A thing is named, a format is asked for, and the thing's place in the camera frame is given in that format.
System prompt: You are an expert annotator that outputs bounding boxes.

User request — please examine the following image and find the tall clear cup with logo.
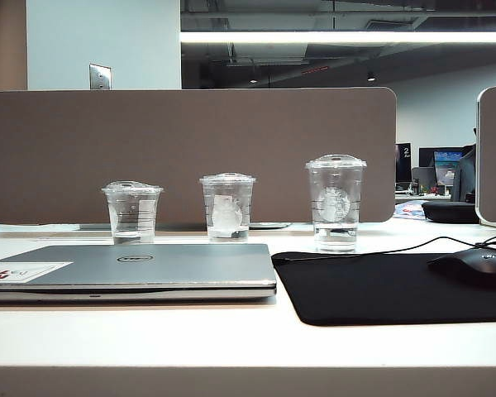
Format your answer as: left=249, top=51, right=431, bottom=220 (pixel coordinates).
left=305, top=154, right=368, bottom=253

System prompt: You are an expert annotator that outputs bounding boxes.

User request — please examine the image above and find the clear cup with white paper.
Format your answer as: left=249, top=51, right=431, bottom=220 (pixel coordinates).
left=198, top=172, right=258, bottom=242

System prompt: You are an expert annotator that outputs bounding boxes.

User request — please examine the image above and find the silver Dell laptop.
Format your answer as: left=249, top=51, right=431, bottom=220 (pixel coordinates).
left=0, top=242, right=278, bottom=303

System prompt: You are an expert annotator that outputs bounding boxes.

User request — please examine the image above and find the small clear plastic cup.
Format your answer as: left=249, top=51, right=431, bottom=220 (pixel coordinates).
left=101, top=180, right=165, bottom=245

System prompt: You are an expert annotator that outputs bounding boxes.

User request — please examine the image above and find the white and red laptop sticker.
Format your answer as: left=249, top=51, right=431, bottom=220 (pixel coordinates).
left=0, top=261, right=74, bottom=285

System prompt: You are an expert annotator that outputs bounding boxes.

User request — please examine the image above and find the large brown desk partition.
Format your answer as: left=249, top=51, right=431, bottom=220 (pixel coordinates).
left=0, top=86, right=398, bottom=227

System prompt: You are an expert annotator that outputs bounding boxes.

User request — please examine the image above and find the black mouse pad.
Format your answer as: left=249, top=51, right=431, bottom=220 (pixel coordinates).
left=271, top=250, right=496, bottom=328

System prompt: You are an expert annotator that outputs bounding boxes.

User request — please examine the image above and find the black sign with white number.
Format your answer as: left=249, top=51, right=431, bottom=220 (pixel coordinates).
left=395, top=143, right=413, bottom=183

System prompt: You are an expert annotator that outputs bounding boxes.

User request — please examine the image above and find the colourful printed magazine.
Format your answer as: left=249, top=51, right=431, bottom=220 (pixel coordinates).
left=395, top=199, right=429, bottom=220

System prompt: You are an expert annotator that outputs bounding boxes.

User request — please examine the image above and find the long ceiling light strip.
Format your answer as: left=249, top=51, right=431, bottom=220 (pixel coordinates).
left=180, top=31, right=496, bottom=44

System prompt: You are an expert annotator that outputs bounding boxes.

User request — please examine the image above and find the background computer monitor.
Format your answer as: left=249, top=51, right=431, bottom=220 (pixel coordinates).
left=433, top=149, right=464, bottom=187

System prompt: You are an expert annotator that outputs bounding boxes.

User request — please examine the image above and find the black round zip case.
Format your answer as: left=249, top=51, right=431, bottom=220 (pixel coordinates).
left=421, top=201, right=480, bottom=224

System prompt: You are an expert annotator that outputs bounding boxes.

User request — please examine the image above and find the black computer mouse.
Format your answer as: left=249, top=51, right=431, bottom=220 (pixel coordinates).
left=427, top=247, right=496, bottom=289

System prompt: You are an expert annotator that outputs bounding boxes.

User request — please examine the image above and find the metal wall plate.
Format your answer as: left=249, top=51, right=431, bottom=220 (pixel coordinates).
left=88, top=63, right=112, bottom=90

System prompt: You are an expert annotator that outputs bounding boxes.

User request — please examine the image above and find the thin black mouse cable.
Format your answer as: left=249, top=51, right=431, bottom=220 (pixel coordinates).
left=283, top=231, right=496, bottom=262

